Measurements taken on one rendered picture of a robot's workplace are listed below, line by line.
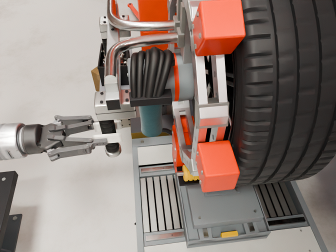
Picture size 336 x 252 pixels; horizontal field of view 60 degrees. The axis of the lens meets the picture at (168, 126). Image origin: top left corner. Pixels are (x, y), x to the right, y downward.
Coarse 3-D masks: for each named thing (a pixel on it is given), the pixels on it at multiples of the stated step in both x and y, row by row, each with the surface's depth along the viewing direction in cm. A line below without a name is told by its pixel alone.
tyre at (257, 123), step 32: (256, 0) 54; (288, 0) 55; (320, 0) 55; (256, 32) 53; (288, 32) 54; (320, 32) 54; (256, 64) 54; (288, 64) 54; (320, 64) 55; (256, 96) 55; (288, 96) 56; (320, 96) 56; (256, 128) 57; (288, 128) 59; (320, 128) 59; (256, 160) 63; (288, 160) 64; (320, 160) 66
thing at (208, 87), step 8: (208, 56) 91; (224, 56) 76; (232, 56) 61; (208, 64) 92; (232, 64) 62; (208, 72) 93; (232, 72) 70; (208, 80) 110; (232, 80) 72; (208, 88) 95; (232, 88) 80; (208, 96) 96; (232, 96) 83; (232, 104) 77; (232, 112) 65; (232, 120) 65; (208, 128) 103; (232, 128) 67; (208, 136) 100; (224, 136) 84
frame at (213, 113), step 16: (176, 0) 87; (192, 0) 59; (192, 16) 58; (192, 32) 59; (176, 48) 107; (192, 48) 60; (192, 64) 62; (224, 64) 59; (224, 80) 59; (224, 96) 59; (176, 112) 108; (208, 112) 59; (224, 112) 60; (176, 128) 105; (192, 128) 102; (224, 128) 63; (192, 144) 72; (192, 160) 75
